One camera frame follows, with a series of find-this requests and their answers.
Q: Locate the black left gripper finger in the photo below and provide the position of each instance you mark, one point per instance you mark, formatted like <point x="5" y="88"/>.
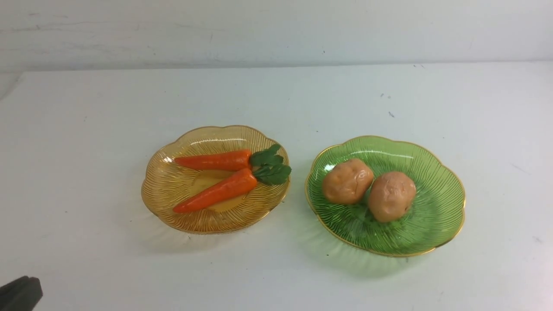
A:
<point x="22" y="294"/>

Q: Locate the toy carrot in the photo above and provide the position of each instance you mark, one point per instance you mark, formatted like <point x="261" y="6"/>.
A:
<point x="235" y="160"/>
<point x="238" y="184"/>

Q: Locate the toy potato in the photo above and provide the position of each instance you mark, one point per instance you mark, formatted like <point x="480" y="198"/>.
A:
<point x="391" y="196"/>
<point x="347" y="182"/>

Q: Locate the amber ribbed glass plate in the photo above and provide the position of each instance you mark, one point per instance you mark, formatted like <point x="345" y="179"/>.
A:
<point x="167" y="184"/>

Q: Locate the green ribbed glass plate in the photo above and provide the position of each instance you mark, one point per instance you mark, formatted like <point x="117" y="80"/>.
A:
<point x="435" y="218"/>

